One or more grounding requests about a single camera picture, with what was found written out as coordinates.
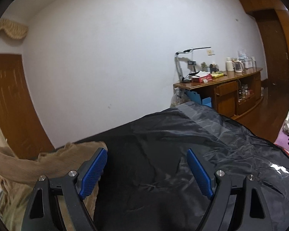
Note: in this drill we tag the brown wooden wardrobe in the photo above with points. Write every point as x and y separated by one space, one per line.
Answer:
272 18

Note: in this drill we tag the beige pleated curtain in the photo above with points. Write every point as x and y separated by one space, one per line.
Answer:
12 35

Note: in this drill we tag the yellow box on desk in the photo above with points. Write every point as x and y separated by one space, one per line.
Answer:
218 74

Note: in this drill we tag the white plastic bag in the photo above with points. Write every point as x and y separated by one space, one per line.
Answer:
179 97

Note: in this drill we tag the wooden desk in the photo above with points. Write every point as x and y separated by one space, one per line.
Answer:
233 94

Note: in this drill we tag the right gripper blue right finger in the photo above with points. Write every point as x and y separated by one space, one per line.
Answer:
250 209

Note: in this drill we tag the red box on desk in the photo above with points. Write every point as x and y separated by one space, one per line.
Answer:
201 79

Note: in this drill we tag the brown fleece sweater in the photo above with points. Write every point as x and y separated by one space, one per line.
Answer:
18 176

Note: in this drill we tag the white kettle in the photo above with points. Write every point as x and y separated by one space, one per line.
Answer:
238 66

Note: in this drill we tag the blue bin under desk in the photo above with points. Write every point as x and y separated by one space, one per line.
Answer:
195 97

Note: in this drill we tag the white thermos bottle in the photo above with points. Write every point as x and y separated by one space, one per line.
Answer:
229 64

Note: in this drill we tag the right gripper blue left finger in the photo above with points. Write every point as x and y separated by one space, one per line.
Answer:
43 211

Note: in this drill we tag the brown wooden door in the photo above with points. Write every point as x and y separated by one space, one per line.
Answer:
18 119

